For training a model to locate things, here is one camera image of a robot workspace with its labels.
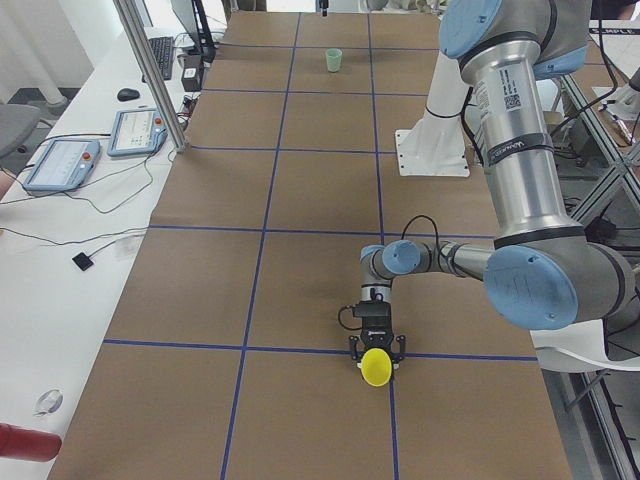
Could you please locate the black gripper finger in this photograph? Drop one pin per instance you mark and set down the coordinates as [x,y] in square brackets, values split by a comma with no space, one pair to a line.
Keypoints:
[324,6]

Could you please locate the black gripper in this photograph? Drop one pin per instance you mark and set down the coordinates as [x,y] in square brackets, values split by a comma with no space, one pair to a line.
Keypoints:
[376,338]

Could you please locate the yellow plastic cup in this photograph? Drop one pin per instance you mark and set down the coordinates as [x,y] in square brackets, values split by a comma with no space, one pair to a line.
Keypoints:
[376,367]

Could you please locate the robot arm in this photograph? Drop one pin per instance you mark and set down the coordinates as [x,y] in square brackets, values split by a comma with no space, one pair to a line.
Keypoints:
[542,272]

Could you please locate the green plastic cup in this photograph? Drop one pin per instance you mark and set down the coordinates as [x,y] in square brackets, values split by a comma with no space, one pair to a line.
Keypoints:
[333,59]

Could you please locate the computer monitor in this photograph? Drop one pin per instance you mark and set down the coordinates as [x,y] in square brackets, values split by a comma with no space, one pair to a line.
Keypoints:
[192,16]

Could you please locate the brown paper table mat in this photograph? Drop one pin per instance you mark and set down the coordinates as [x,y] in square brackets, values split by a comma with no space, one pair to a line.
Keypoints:
[227,358]

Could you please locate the black box on table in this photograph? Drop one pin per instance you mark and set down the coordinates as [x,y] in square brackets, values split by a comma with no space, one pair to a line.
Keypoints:
[192,73]

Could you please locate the black keyboard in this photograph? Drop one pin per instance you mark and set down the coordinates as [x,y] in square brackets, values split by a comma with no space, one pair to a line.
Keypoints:
[162,49]

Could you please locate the white chair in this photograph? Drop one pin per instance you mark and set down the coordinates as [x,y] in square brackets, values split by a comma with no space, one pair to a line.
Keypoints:
[577,348]

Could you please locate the black computer mouse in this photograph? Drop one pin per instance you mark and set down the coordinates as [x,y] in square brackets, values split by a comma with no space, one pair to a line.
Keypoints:
[127,94]

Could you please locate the far blue teach pendant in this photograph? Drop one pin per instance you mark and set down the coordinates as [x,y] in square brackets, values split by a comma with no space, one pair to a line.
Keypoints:
[136,132]

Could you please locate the blue teach pendant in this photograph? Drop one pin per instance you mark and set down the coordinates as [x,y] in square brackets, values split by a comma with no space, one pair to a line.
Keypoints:
[136,132]
[63,166]

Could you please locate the near blue teach pendant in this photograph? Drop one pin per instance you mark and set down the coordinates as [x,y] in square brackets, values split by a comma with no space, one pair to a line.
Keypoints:
[63,166]

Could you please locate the small black square pad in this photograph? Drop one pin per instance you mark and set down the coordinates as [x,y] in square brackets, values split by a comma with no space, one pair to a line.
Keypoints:
[83,261]

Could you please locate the clear plastic tape roll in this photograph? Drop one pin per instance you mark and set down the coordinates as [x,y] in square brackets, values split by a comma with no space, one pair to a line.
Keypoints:
[48,403]

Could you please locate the red cylinder bottle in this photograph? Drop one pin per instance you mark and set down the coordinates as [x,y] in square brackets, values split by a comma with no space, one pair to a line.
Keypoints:
[28,445]

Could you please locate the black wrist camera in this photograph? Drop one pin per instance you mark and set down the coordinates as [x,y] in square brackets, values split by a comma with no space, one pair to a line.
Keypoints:
[372,309]

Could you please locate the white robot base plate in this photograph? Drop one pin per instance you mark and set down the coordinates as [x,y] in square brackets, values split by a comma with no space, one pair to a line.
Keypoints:
[430,154]

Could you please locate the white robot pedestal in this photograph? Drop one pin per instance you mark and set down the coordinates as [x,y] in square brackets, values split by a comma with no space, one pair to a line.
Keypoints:
[445,99]

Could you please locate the aluminium frame post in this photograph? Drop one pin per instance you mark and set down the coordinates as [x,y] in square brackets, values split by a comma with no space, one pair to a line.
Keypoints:
[134,29]

